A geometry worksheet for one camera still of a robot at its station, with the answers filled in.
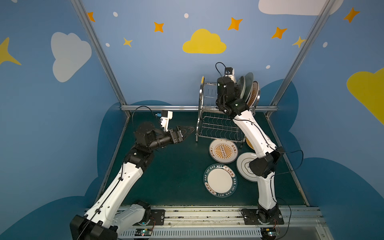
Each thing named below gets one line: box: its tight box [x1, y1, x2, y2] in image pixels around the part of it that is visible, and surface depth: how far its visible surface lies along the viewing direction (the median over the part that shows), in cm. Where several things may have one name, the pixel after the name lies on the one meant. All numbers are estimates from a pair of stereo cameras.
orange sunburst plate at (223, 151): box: [209, 139, 238, 164], surface depth 101 cm
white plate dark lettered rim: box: [203, 163, 238, 198], surface depth 88 cm
